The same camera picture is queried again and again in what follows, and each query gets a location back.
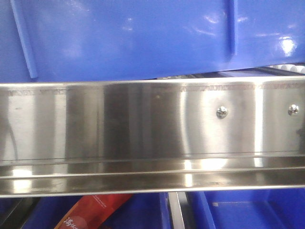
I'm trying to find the large blue plastic bin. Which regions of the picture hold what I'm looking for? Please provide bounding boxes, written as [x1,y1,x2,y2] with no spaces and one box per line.
[0,0,305,83]

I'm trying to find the blue bin lower shelf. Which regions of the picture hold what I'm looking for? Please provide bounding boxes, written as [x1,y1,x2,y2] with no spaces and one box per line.
[22,192,171,229]

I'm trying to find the blue bin lower right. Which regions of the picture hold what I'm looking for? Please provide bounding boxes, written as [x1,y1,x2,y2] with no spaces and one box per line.
[187,188,305,229]

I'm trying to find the red snack package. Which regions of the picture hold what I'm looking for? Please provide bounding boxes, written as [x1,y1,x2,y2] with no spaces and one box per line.
[55,194,132,229]

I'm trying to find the white roller track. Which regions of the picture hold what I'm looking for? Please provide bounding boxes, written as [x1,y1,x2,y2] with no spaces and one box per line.
[269,62,305,74]

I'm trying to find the stainless steel shelf rail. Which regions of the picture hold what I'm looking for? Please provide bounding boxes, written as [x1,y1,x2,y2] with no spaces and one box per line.
[0,76,305,198]

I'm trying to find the rail screw left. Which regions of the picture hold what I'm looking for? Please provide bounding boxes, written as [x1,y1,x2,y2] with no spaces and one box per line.
[216,106,228,119]

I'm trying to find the rail screw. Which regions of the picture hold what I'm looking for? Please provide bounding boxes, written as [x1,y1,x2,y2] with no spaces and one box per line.
[288,104,299,115]
[216,106,228,119]

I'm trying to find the rail screw right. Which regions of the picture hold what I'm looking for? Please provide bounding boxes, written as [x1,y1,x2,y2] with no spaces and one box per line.
[288,104,299,115]

